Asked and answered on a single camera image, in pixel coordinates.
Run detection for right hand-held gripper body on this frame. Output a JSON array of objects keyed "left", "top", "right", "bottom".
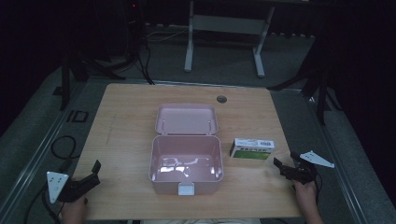
[{"left": 284, "top": 149, "right": 336, "bottom": 185}]

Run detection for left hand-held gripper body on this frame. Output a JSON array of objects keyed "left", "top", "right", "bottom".
[{"left": 46, "top": 171, "right": 92, "bottom": 204}]

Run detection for white and green medicine box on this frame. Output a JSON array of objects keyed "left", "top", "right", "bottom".
[{"left": 229, "top": 137, "right": 276, "bottom": 161}]

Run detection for pink plastic storage box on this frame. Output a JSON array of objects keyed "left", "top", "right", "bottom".
[{"left": 148, "top": 103, "right": 225, "bottom": 197}]

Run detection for person's right hand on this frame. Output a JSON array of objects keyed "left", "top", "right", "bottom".
[{"left": 292, "top": 180, "right": 318, "bottom": 210}]

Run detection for person's left hand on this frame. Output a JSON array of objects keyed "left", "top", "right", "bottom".
[{"left": 60, "top": 196, "right": 90, "bottom": 224}]

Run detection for black metal stand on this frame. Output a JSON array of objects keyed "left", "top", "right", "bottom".
[
  {"left": 266, "top": 59, "right": 344, "bottom": 127},
  {"left": 59, "top": 54, "right": 127, "bottom": 112}
]

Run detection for dark computer tower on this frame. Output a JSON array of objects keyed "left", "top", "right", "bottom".
[{"left": 123, "top": 0, "right": 147, "bottom": 62}]

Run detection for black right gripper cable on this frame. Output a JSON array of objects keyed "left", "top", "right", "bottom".
[{"left": 313, "top": 172, "right": 323, "bottom": 207}]

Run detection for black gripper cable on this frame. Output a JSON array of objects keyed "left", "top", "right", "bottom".
[
  {"left": 23, "top": 183, "right": 64, "bottom": 224},
  {"left": 313, "top": 172, "right": 323, "bottom": 207}
]

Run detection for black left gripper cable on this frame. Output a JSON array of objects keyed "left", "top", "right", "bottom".
[{"left": 23, "top": 183, "right": 64, "bottom": 224}]

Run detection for black looped floor cable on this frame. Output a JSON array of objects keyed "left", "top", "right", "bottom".
[{"left": 49, "top": 134, "right": 78, "bottom": 161}]

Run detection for black square floor bracket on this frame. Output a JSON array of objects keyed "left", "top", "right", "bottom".
[{"left": 65, "top": 109, "right": 90, "bottom": 123}]

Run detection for black hanging cables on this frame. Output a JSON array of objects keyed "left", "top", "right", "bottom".
[{"left": 135, "top": 38, "right": 156, "bottom": 86}]

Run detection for white metal desk frame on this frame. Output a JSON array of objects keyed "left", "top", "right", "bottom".
[{"left": 183, "top": 0, "right": 276, "bottom": 79}]

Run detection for white floor cable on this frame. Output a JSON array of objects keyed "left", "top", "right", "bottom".
[{"left": 145, "top": 27, "right": 191, "bottom": 44}]

